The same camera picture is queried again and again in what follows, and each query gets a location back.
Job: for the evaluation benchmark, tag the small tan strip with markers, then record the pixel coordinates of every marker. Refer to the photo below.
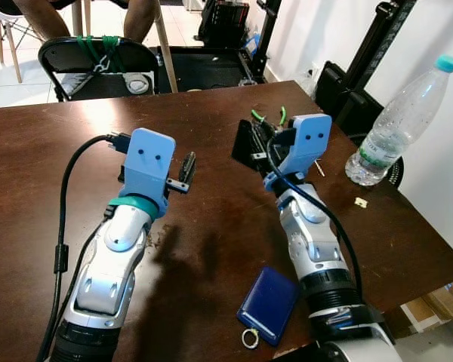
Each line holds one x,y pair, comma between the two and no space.
319,167

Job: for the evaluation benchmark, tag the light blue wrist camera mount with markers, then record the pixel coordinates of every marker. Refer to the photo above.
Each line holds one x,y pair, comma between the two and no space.
309,139
147,166

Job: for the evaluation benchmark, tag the black metal stand post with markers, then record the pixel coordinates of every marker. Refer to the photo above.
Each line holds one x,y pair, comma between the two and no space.
377,45

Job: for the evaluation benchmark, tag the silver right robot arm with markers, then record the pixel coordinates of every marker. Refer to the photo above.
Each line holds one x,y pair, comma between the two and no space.
313,249

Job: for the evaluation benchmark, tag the white chair with wooden legs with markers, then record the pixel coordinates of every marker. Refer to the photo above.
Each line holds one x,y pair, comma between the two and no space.
4,26

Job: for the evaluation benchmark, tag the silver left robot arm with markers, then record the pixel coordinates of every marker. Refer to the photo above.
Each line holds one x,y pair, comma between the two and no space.
106,286

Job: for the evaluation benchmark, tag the small white scrap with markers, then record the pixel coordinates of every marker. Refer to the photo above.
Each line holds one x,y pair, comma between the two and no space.
361,202

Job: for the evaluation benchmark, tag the brown cardboard carton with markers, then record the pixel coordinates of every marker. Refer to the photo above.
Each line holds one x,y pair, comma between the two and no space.
434,302

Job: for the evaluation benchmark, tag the light blue left wrist camera mount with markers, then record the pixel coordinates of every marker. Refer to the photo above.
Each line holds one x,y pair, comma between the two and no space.
147,166

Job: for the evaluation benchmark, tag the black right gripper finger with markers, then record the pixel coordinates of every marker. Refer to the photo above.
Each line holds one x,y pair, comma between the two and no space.
243,143
259,145

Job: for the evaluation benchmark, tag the silver carabiner clip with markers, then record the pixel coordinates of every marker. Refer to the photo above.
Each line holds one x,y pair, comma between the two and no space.
102,66

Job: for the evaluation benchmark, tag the black equipment case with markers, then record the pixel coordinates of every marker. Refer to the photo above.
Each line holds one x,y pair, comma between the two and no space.
223,23

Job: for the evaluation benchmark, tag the light blue right wrist camera mount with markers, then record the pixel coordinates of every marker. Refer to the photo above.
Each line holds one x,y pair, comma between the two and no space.
309,139

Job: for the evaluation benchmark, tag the black round fan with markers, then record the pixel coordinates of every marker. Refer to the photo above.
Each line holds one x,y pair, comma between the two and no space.
396,172

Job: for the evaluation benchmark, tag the clear plastic water bottle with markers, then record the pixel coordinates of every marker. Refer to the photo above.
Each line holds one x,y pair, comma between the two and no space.
396,121

